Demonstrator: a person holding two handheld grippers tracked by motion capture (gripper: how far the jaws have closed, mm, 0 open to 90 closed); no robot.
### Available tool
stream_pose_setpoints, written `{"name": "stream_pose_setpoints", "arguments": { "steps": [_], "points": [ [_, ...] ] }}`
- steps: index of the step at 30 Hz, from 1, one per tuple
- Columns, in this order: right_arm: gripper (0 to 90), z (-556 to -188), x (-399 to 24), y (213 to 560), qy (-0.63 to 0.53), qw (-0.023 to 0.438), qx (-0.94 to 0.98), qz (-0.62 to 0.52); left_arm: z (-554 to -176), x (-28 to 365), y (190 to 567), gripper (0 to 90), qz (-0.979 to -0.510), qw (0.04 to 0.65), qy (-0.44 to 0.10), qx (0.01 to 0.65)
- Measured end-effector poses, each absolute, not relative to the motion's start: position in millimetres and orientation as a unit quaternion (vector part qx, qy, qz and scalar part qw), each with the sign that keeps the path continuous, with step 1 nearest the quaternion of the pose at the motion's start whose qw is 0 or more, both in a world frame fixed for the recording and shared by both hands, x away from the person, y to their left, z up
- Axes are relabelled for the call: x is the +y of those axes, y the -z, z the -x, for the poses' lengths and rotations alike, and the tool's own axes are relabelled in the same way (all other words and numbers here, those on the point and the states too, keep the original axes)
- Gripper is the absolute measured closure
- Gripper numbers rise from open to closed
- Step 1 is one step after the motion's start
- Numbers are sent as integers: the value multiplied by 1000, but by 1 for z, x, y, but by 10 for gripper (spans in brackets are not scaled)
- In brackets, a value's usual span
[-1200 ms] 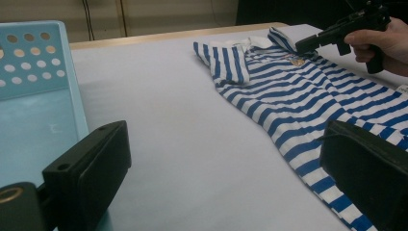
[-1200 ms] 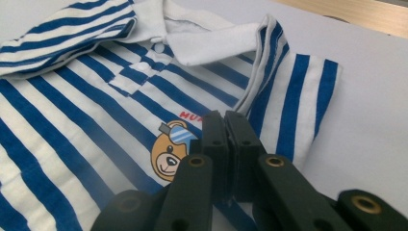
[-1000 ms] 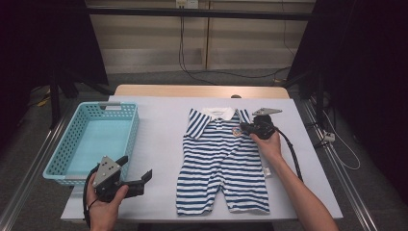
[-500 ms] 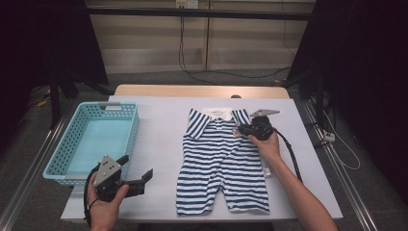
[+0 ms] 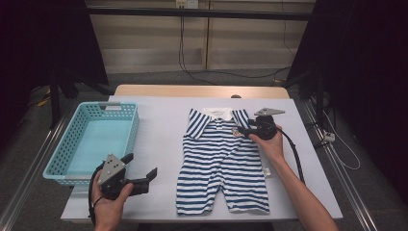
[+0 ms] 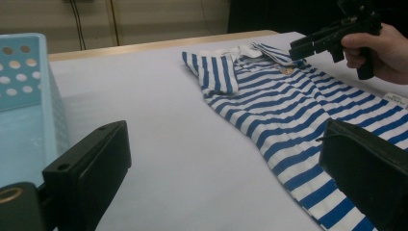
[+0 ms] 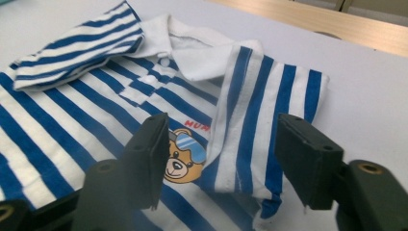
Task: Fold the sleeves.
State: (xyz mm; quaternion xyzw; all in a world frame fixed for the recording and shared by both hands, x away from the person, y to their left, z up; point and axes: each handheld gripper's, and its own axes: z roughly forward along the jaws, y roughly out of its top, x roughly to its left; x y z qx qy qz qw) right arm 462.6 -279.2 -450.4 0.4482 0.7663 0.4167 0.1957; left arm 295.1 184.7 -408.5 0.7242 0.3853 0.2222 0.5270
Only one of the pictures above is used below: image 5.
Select black curtain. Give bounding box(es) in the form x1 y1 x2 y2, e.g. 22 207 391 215
287 0 408 203
0 0 110 152

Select aluminium floor rail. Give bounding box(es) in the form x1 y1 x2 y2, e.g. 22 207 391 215
0 105 78 231
296 99 379 231

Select white floor cable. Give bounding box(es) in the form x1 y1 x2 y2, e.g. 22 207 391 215
321 110 361 171

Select black hanging wall cable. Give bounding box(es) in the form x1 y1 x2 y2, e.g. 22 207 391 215
178 15 292 86

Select white wall socket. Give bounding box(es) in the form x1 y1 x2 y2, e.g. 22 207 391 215
175 0 200 10

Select black metal stand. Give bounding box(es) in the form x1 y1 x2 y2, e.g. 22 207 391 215
49 68 114 129
282 68 326 129

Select person's right hand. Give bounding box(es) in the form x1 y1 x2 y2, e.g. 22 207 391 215
248 124 286 163

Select light blue plastic basket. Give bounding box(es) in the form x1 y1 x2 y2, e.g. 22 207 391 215
42 101 140 187

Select blue white striped baby romper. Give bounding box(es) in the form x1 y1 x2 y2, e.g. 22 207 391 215
175 107 271 217

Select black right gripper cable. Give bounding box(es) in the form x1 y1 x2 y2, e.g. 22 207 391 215
275 126 306 186

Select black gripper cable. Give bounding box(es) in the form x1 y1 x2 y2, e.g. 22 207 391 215
88 162 107 225
275 126 306 186

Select person's left hand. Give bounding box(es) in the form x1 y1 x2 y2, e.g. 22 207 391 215
91 169 135 230

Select white table cover sheet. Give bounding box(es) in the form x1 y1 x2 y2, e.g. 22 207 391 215
61 95 344 223

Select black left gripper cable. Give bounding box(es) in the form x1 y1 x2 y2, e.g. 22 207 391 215
88 162 107 225

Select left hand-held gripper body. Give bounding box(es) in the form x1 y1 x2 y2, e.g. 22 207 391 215
97 153 136 201

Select yellow floor item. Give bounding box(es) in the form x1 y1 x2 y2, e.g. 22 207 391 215
37 95 52 108

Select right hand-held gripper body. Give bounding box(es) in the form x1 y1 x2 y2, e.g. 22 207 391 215
248 107 286 141

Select black horizontal metal bar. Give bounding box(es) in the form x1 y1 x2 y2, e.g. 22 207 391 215
88 7 317 22

